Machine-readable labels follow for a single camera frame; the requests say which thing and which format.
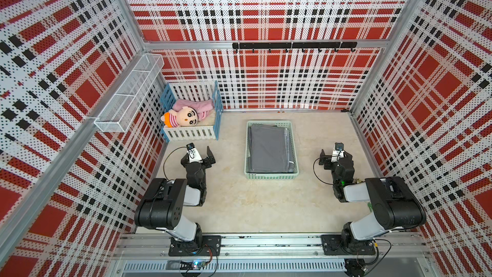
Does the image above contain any mint green plastic basket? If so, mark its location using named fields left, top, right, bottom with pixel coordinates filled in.
left=244, top=120, right=299, bottom=180

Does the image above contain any green circuit board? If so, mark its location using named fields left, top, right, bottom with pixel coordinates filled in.
left=179, top=260, right=207, bottom=271

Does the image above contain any white wire mesh shelf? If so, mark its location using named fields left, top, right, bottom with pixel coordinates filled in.
left=94, top=53, right=164, bottom=133

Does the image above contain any pink plush doll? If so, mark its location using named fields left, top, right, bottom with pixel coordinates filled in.
left=161, top=100, right=215, bottom=128

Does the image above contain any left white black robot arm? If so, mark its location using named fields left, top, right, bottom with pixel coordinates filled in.
left=134, top=143, right=216, bottom=249

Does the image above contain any black wall hook rail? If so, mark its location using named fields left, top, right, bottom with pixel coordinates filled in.
left=232, top=42, right=357, bottom=51

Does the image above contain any plain grey pillowcase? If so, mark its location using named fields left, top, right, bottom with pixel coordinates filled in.
left=246, top=123, right=297, bottom=174

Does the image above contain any white blue slatted crate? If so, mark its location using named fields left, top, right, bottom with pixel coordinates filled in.
left=160, top=82, right=223, bottom=142

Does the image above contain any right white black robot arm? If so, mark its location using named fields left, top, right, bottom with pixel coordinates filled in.
left=317, top=142, right=427, bottom=244

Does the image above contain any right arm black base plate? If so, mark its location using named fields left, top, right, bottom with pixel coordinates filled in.
left=320, top=234, right=376, bottom=256

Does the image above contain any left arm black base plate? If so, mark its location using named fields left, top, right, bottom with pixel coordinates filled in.
left=168, top=235, right=222, bottom=257

